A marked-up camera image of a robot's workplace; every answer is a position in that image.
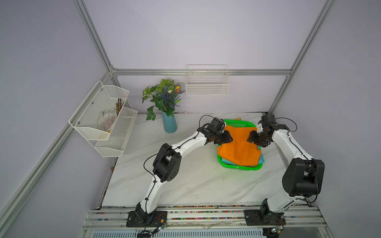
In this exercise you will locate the artificial green plant bouquet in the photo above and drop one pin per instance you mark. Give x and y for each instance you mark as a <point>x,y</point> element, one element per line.
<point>164,96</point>

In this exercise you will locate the teal vase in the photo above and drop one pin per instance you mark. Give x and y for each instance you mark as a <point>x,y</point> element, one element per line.
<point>169,123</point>

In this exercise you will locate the dried twigs in shelf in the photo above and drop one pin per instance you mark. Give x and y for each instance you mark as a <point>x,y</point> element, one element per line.
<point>119,106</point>

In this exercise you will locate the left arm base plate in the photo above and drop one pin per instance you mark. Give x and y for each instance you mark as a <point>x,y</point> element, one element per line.
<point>152,220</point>

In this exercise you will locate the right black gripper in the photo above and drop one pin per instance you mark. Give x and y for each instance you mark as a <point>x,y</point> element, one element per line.
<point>251,138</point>

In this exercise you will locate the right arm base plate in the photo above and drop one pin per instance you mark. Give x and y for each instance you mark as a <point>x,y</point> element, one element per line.
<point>259,218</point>

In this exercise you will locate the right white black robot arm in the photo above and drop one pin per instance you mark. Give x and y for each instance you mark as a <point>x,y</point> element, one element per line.
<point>304,175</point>

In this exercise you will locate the aluminium front rail frame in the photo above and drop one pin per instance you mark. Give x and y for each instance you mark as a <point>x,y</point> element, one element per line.
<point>207,217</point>

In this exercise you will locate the green plastic basket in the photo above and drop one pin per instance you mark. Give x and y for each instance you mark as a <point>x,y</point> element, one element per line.
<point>239,124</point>

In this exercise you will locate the clear glove in shelf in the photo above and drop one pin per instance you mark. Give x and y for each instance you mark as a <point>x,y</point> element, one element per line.
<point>107,119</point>

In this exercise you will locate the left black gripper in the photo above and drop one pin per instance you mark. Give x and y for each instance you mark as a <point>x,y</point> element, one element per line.
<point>226,139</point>

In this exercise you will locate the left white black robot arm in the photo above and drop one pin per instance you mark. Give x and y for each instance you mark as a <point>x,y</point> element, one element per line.
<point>166,164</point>

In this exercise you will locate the teal pants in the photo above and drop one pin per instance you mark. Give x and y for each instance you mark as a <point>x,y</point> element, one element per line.
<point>261,161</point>

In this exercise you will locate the white wire wall basket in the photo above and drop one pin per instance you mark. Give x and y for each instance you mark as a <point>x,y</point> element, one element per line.
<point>207,79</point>

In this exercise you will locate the white two-tier mesh shelf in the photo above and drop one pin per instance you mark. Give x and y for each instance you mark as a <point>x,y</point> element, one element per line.
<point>84,120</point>

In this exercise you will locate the orange pants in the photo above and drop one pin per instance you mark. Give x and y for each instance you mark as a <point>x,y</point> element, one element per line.
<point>239,151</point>

